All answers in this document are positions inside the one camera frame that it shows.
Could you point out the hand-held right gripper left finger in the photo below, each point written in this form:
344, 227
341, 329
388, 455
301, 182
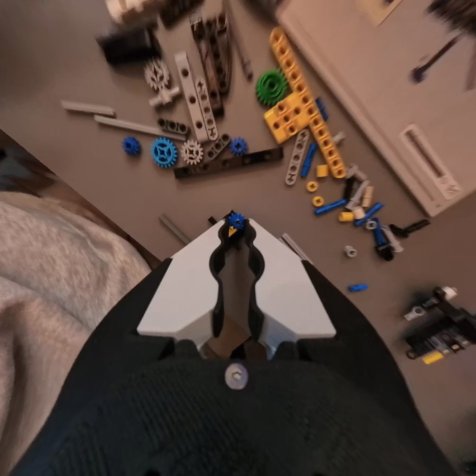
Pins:
182, 297

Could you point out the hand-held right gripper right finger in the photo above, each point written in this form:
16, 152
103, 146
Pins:
293, 297

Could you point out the black and yellow lego assembly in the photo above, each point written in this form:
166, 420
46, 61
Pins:
212, 220

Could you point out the small blue lego gear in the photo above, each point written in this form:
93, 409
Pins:
238, 147
131, 146
236, 220

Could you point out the grey lego bush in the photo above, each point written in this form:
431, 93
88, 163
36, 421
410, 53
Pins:
349, 253
368, 227

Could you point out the yellow lego half bush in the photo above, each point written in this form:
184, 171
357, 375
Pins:
314, 199
308, 184

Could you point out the black lego connector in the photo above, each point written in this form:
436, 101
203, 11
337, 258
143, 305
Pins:
386, 253

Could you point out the cream lego bush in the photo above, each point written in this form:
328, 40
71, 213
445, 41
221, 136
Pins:
359, 213

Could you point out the grey lego pin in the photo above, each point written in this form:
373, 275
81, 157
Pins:
394, 240
357, 195

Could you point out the black lego pin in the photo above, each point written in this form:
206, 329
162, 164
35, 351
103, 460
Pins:
348, 187
412, 226

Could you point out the tan lego pin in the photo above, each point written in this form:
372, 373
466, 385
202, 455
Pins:
367, 196

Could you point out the blue lego axle pin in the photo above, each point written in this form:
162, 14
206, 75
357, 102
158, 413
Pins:
308, 160

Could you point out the long black lego beam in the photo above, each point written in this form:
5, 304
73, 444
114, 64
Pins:
260, 158

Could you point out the dark grey lego beam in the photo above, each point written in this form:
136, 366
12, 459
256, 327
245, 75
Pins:
212, 154

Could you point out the large azure lego gear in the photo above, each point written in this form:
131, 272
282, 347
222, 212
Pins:
156, 152

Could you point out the light grey lego gear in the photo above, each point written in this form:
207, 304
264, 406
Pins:
150, 74
186, 147

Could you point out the black partial lego build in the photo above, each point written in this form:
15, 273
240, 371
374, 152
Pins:
442, 327

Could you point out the thin grey lego liftarm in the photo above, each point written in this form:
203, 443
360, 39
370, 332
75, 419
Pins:
300, 145
202, 93

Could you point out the long yellow lego beam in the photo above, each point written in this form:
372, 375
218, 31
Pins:
327, 147

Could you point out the yellow lego block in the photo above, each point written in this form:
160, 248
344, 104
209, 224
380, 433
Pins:
277, 124

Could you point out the long grey lego axle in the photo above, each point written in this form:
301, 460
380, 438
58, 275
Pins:
137, 126

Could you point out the blue lego connector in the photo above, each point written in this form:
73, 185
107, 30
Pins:
321, 109

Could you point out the light grey lego connector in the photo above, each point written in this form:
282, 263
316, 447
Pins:
163, 98

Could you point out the green lego gear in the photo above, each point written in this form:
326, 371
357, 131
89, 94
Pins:
262, 87

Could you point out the light grey lego beam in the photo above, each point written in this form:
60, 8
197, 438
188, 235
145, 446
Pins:
186, 81

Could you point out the lego instruction booklet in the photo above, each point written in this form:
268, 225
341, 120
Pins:
353, 74

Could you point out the black lego wheel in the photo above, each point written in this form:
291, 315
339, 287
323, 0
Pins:
128, 46

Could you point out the tan lego beam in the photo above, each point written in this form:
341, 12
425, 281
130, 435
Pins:
128, 9

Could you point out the dark grey three-hole beam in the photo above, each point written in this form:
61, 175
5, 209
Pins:
173, 131

